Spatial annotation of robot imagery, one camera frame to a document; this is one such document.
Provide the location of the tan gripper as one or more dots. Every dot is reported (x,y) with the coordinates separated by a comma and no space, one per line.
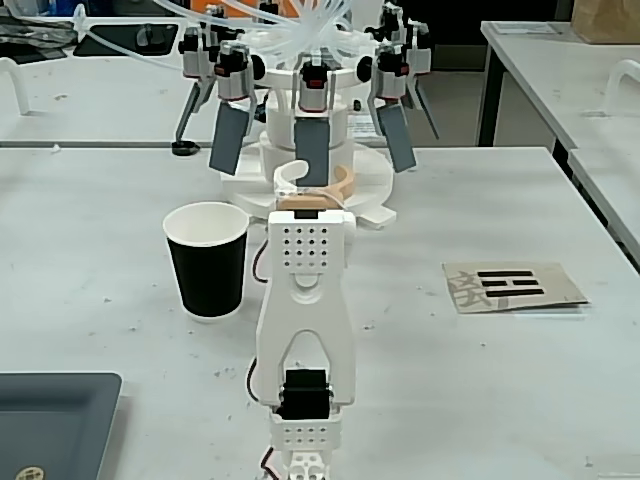
(301,202)

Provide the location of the white paper cup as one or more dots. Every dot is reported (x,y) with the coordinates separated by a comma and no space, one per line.
(210,280)

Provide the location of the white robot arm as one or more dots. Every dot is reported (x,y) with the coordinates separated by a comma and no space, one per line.
(310,310)

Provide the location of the grey paddle actuator leg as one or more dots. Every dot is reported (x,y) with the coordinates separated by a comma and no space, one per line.
(397,140)
(227,140)
(312,150)

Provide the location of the white round device base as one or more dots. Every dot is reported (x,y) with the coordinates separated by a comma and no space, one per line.
(280,125)

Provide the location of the printed paper sheet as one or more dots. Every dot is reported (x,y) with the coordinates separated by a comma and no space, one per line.
(362,126)

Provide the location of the translucent tube bundle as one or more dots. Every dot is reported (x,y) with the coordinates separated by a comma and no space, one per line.
(312,30)

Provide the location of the thin grey actuator leg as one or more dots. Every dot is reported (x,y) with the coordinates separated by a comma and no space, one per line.
(421,55)
(192,60)

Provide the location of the black mat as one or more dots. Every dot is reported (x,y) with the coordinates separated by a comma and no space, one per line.
(125,44)

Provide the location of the grey printed card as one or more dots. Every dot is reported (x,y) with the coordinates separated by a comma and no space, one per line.
(550,277)

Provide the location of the white paper sheet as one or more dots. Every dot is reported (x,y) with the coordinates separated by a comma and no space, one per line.
(525,28)

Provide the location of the dark crumpled bag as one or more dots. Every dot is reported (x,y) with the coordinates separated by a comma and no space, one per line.
(30,32)

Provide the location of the brown paper bag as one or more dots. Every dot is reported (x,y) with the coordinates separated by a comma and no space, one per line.
(605,20)

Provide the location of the grey plastic tray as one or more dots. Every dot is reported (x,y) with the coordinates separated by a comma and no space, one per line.
(50,425)

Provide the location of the small round gold disc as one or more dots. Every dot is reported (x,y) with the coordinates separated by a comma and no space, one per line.
(30,473)

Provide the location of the white table black frame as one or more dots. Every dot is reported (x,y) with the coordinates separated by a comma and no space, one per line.
(492,100)

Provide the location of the white curved bracket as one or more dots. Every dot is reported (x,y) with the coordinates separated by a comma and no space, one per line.
(20,82)
(614,85)

